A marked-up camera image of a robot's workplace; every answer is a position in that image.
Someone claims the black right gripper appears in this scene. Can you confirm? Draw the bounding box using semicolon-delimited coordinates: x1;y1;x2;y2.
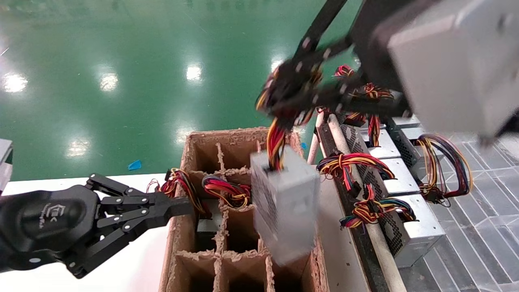
268;0;430;118

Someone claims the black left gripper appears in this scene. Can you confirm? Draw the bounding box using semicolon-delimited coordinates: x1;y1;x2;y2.
0;174;193;279

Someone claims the silver power supply with wires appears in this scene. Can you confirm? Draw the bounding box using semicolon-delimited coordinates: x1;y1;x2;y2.
316;152;421;196
340;124;401;159
203;175;253;208
147;168;224;244
335;64;396;147
387;116;422;130
340;185;446;269
395;128;474;204
249;65;321;267

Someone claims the white rack pipe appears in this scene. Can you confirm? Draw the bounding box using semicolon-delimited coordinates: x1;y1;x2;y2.
307;112;325;165

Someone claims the brown cardboard divider box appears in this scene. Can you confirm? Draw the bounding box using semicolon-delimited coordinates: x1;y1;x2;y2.
158;127;328;292

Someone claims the row of silver power supplies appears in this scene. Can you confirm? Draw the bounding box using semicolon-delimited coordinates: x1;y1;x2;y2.
328;114;407;292

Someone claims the transparent plastic divider tray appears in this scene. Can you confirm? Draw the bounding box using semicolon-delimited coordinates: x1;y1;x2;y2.
399;134;519;292

